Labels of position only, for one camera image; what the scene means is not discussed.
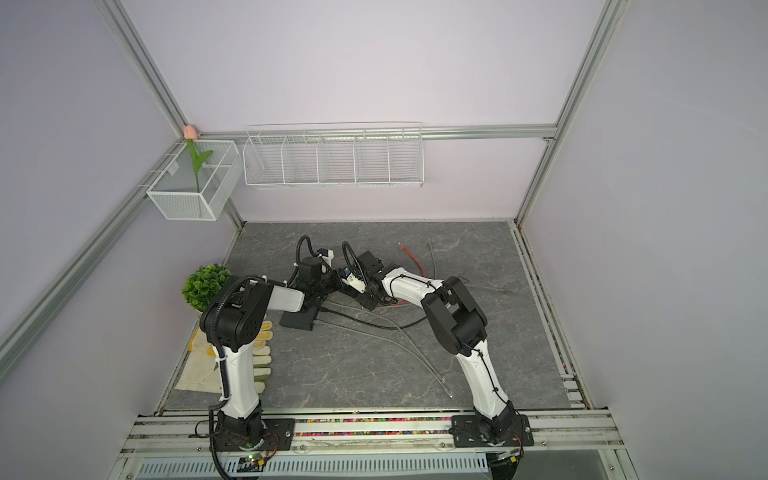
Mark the pink artificial tulip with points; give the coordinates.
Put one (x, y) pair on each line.
(198, 158)

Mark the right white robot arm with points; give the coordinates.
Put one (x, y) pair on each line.
(459, 325)

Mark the green artificial plant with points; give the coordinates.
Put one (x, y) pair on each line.
(204, 284)

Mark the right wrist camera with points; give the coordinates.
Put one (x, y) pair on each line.
(351, 279)

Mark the white mesh square basket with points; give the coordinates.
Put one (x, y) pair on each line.
(174, 191)

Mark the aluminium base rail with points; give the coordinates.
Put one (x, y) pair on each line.
(373, 443)

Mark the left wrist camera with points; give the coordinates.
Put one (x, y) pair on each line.
(327, 255)

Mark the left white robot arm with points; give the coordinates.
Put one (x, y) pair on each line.
(234, 309)

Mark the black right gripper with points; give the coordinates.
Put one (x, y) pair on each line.
(369, 304)

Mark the white wire long basket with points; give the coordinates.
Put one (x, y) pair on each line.
(342, 154)

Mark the small ribbed black switch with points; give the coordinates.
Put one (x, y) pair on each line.
(344, 288)

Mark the yellow white work glove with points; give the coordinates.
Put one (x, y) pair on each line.
(200, 372)

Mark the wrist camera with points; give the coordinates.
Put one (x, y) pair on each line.
(351, 279)
(327, 255)

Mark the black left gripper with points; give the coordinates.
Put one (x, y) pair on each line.
(337, 277)

